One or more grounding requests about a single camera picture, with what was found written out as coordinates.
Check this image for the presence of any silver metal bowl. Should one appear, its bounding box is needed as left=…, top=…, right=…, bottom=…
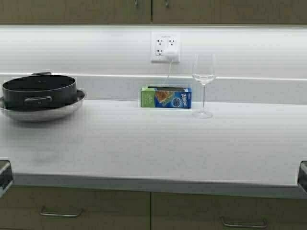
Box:
left=0, top=89, right=86, bottom=122

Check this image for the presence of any black cooking pot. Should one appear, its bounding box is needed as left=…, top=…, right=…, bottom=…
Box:
left=2, top=72, right=77, bottom=111

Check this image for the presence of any blue green Ziploc box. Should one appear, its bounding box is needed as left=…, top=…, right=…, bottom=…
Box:
left=141, top=86, right=192, bottom=109

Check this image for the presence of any white plug adapter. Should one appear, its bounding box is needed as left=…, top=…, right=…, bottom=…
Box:
left=164, top=49, right=177, bottom=60

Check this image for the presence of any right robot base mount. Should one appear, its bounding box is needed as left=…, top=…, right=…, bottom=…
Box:
left=297, top=161, right=307, bottom=193

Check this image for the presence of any clear wine glass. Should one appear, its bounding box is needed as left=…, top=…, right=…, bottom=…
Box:
left=192, top=53, right=216, bottom=118

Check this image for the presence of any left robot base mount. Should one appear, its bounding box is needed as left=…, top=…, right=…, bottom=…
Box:
left=0, top=160, right=13, bottom=198

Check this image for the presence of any drawer metal handle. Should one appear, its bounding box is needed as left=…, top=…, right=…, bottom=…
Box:
left=219, top=217, right=268, bottom=230
left=39, top=207, right=83, bottom=218

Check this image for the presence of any left lower drawer front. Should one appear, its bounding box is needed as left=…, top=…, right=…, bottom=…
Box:
left=0, top=185, right=150, bottom=230

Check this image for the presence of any white wall outlet plate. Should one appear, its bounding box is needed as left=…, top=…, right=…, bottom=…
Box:
left=150, top=32, right=181, bottom=63

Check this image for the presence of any middle lower drawer front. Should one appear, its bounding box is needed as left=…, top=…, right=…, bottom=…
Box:
left=151, top=193, right=307, bottom=230

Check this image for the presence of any middle drawer metal handle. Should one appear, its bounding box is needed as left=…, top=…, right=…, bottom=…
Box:
left=219, top=217, right=268, bottom=230

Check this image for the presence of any left drawer metal handle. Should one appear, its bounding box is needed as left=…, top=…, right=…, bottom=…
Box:
left=39, top=207, right=83, bottom=218

